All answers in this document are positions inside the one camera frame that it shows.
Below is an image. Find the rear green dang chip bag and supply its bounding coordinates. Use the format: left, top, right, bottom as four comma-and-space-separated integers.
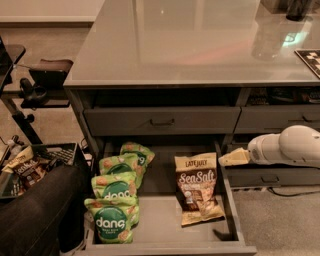
120, 142, 155, 168

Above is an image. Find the grey bottom right drawer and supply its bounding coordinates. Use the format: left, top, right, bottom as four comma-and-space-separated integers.
226, 167, 320, 188

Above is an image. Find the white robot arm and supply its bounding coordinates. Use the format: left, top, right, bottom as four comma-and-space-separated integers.
218, 125, 320, 168

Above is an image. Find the front green dang chip bag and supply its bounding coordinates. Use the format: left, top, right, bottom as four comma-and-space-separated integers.
84, 197, 140, 244

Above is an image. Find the black plastic crate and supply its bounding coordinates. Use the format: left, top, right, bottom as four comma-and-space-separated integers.
0, 143, 87, 201

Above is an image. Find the brown chip bag in crate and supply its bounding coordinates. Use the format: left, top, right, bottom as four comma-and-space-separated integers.
2, 146, 49, 190

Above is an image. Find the green dang chip bag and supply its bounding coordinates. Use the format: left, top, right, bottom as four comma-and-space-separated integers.
84, 197, 140, 244
99, 153, 145, 188
91, 172, 137, 200
120, 142, 155, 168

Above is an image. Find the black stand with tray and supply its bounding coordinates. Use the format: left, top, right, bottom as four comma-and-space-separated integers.
0, 37, 73, 144

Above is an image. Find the black floor cable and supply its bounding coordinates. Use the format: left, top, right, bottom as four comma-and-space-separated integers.
266, 186, 320, 198

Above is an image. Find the grey top left drawer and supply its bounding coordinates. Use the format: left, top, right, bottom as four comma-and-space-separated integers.
83, 106, 240, 136

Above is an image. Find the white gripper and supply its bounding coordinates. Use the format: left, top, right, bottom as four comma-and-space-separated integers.
218, 134, 282, 166

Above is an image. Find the grey counter cabinet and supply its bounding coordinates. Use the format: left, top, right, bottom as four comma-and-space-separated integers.
63, 0, 320, 198

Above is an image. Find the grey top right drawer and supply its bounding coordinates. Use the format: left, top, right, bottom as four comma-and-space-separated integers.
234, 105, 320, 134

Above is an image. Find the brown sea salt chip bag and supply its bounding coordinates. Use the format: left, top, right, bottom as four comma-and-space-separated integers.
175, 152, 224, 227

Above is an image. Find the dark container on counter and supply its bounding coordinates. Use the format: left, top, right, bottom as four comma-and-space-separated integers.
286, 0, 313, 21

